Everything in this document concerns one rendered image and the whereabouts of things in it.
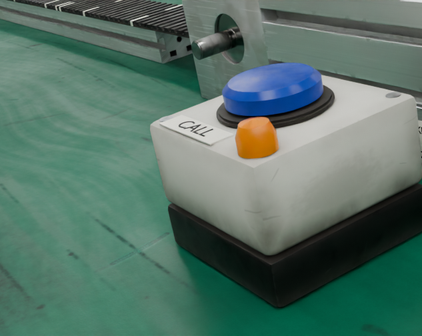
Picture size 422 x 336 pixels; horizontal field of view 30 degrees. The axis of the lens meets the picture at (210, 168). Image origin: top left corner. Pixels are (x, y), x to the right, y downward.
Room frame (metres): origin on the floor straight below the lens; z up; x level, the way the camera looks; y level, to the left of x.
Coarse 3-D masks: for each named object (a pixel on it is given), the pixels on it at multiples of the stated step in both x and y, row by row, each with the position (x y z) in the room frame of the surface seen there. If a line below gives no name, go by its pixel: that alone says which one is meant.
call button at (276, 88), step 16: (272, 64) 0.32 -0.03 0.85; (288, 64) 0.32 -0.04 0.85; (304, 64) 0.31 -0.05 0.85; (240, 80) 0.31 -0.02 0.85; (256, 80) 0.30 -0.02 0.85; (272, 80) 0.30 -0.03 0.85; (288, 80) 0.29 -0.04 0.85; (304, 80) 0.29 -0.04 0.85; (320, 80) 0.30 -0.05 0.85; (224, 96) 0.30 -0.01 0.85; (240, 96) 0.29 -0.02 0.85; (256, 96) 0.29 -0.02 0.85; (272, 96) 0.29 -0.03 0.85; (288, 96) 0.29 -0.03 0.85; (304, 96) 0.29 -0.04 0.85; (320, 96) 0.29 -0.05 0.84; (240, 112) 0.29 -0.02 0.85; (256, 112) 0.29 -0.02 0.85; (272, 112) 0.29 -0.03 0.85
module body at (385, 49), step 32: (288, 0) 0.42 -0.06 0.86; (320, 0) 0.40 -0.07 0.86; (352, 0) 0.38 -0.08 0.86; (384, 0) 0.36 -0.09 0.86; (416, 0) 0.34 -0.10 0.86; (288, 32) 0.43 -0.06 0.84; (320, 32) 0.40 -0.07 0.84; (352, 32) 0.40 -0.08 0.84; (384, 32) 0.38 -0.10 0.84; (416, 32) 0.36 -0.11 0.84; (320, 64) 0.41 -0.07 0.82; (352, 64) 0.38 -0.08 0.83; (384, 64) 0.36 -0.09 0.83; (416, 64) 0.34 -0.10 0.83; (416, 96) 0.36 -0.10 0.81
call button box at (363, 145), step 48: (336, 96) 0.30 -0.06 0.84; (384, 96) 0.29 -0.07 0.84; (192, 144) 0.29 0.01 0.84; (288, 144) 0.26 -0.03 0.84; (336, 144) 0.27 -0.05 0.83; (384, 144) 0.28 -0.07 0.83; (192, 192) 0.29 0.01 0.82; (240, 192) 0.26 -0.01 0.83; (288, 192) 0.26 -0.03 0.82; (336, 192) 0.27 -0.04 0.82; (384, 192) 0.28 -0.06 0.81; (192, 240) 0.30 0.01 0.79; (240, 240) 0.27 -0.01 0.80; (288, 240) 0.26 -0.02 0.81; (336, 240) 0.27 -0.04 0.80; (384, 240) 0.28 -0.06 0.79; (288, 288) 0.25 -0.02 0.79
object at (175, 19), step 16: (16, 0) 0.92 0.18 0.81; (32, 0) 0.88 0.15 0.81; (48, 0) 0.86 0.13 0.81; (64, 0) 0.84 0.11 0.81; (80, 0) 0.82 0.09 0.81; (96, 0) 0.80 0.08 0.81; (112, 0) 0.79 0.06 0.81; (128, 0) 0.76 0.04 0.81; (144, 0) 0.75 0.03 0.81; (96, 16) 0.73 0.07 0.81; (112, 16) 0.70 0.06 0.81; (128, 16) 0.69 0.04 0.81; (144, 16) 0.67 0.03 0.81; (160, 16) 0.66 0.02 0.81; (176, 16) 0.65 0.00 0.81; (176, 32) 0.60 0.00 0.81
